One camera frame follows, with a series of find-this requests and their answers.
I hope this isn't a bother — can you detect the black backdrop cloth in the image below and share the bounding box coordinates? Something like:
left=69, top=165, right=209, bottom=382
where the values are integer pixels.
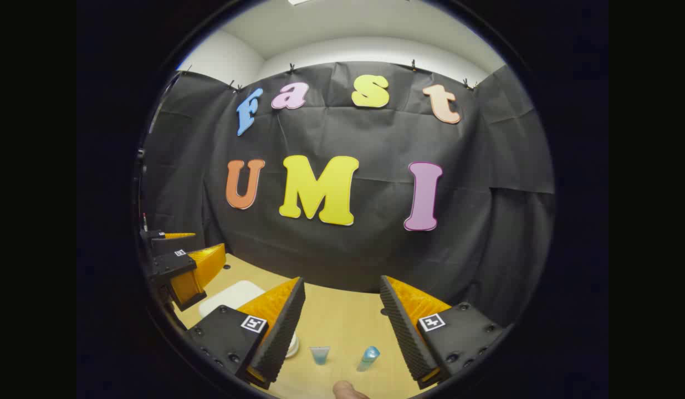
left=140, top=60, right=556, bottom=328

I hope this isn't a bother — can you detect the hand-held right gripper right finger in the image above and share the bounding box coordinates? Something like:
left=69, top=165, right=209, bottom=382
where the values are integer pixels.
left=379, top=275, right=513, bottom=390

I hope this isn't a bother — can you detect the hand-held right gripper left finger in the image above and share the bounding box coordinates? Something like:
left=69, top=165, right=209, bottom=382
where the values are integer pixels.
left=186, top=276, right=307, bottom=390

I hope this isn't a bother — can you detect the blue capped bottle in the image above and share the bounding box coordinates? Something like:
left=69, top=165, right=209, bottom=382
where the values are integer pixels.
left=356, top=346, right=381, bottom=372

